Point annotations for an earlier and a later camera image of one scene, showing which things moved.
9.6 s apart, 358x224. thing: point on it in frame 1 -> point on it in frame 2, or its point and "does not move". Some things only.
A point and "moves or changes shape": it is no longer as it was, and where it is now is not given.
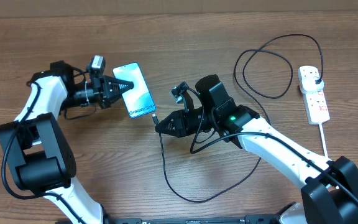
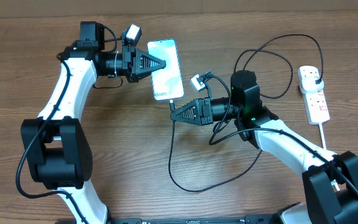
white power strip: [316, 103] does not move
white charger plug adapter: [309, 85] does not move
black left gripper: [105, 95] -> [133, 61]
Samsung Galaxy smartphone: [138, 101] -> [167, 82]
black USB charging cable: [259, 155] moves or changes shape
